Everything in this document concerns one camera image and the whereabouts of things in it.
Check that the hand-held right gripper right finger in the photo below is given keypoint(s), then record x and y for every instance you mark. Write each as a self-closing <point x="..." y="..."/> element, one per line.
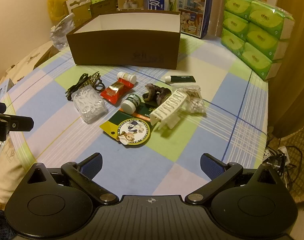
<point x="210" y="165"/>

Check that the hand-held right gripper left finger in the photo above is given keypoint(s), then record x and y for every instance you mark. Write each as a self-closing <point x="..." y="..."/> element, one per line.
<point x="93" y="165"/>

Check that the green blister card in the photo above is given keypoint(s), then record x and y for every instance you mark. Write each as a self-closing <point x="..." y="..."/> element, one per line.
<point x="134" y="130"/>

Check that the clear bag of floss picks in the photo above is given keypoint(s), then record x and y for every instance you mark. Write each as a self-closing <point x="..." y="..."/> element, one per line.
<point x="89" y="105"/>

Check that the clear bag of cotton swabs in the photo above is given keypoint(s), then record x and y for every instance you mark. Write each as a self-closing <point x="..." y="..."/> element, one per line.
<point x="196" y="105"/>

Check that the white hair claw clip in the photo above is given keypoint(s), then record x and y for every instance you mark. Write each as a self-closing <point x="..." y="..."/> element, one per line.
<point x="167" y="108"/>

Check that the red snack packet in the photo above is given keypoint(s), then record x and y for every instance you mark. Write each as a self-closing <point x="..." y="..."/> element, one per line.
<point x="114" y="91"/>

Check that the dark scrunchie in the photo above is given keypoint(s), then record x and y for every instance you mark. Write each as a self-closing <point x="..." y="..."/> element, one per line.
<point x="162" y="93"/>

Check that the green lip gel tube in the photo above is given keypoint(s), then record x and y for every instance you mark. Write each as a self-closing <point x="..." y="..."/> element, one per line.
<point x="182" y="79"/>

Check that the white pill bottle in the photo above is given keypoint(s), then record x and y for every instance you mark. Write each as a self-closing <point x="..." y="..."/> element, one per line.
<point x="127" y="77"/>

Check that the brown cardboard box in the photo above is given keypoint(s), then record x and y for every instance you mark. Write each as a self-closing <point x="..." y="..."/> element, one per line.
<point x="122" y="50"/>

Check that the desktop with checked cloth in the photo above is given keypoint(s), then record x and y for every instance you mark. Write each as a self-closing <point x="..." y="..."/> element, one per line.
<point x="204" y="135"/>

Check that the cream printed cloth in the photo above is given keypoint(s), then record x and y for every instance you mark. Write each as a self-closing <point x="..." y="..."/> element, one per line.
<point x="9" y="85"/>

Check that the white power strip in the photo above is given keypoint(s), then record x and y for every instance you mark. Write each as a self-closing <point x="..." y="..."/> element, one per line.
<point x="269" y="152"/>

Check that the brown quilted cushion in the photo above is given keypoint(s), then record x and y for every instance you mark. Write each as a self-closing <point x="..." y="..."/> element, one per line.
<point x="299" y="180"/>

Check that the white plastic bag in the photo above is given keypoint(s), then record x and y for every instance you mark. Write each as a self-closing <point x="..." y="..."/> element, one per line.
<point x="62" y="32"/>

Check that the yellow plastic bag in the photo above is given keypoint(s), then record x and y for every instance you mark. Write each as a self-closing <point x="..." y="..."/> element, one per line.
<point x="57" y="2"/>

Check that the cardboard box with white hanger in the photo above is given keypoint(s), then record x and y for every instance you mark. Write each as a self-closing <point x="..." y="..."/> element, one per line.
<point x="78" y="10"/>

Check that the stack of green tissue packs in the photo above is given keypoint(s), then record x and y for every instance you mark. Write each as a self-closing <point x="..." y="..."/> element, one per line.
<point x="259" y="35"/>

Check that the plain printed cardboard box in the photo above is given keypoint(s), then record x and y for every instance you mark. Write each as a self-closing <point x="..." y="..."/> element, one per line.
<point x="104" y="6"/>

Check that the blue illustrated milk carton box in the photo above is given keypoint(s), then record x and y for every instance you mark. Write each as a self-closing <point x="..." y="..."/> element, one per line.
<point x="189" y="10"/>

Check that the white and brown product box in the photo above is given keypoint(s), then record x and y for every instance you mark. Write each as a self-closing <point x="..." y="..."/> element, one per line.
<point x="129" y="0"/>

